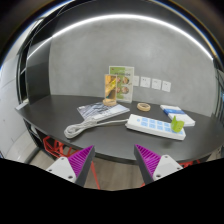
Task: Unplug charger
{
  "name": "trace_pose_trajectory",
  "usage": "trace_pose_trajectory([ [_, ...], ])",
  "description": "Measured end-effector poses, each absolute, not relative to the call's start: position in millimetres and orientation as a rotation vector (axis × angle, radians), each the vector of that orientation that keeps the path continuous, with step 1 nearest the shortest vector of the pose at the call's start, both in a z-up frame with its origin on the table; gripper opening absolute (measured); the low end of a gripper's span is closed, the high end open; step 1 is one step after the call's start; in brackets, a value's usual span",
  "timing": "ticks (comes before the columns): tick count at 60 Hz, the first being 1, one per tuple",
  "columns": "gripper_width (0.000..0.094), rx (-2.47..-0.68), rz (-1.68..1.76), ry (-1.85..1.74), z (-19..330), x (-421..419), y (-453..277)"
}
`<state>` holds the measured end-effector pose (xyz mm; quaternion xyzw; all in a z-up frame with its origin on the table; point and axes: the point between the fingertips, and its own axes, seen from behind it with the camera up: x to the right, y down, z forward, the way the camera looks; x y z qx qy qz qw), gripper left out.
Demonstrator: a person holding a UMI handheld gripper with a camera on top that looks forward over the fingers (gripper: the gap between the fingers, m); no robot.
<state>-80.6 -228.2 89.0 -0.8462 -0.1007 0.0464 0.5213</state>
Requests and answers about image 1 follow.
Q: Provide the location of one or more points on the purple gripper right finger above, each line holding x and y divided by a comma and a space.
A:
153, 166

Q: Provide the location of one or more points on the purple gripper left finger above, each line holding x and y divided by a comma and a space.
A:
74, 168

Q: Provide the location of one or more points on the white power strip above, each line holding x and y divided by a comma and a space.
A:
153, 127

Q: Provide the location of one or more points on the white and blue box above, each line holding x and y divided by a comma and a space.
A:
179, 114

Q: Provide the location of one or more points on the grey magazine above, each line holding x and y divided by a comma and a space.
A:
99, 111

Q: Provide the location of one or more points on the tape roll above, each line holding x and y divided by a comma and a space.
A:
143, 107

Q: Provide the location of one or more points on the acrylic sign on wooden base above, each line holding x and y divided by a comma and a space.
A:
110, 90

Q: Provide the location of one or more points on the black shelf cabinet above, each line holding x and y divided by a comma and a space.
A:
33, 64

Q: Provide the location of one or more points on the green printed poster card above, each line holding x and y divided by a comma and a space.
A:
125, 75

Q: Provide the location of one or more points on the red chair frame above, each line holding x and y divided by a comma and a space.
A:
56, 149

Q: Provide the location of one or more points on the white wall socket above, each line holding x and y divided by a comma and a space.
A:
166, 86
145, 82
136, 81
156, 84

